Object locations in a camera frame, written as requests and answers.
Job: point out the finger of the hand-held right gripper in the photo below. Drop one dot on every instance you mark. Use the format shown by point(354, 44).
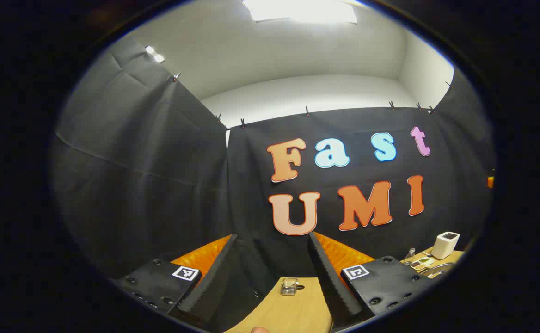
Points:
point(490, 181)

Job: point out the white divided bean tray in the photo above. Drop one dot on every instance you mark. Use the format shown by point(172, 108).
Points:
point(421, 264)

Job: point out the white toaster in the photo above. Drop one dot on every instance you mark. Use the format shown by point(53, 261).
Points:
point(444, 245)

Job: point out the small ceiling light panel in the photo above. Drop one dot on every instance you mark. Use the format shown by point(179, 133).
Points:
point(154, 53)

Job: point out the steel pot with beans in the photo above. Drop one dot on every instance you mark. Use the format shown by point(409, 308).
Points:
point(438, 270)

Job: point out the black backdrop cloth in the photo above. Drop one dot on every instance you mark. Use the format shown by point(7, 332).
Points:
point(159, 185)

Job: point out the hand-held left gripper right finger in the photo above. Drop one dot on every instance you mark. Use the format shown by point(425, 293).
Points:
point(332, 286)

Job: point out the clear plastic water bottle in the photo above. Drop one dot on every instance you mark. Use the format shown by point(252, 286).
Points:
point(410, 255)

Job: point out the metal mesh utensil holder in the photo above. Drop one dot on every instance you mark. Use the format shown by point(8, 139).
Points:
point(289, 287)

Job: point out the large ceiling light panel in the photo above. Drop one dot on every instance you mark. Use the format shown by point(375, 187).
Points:
point(300, 10)

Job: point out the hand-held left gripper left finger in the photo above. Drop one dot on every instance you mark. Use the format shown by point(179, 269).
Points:
point(207, 282)

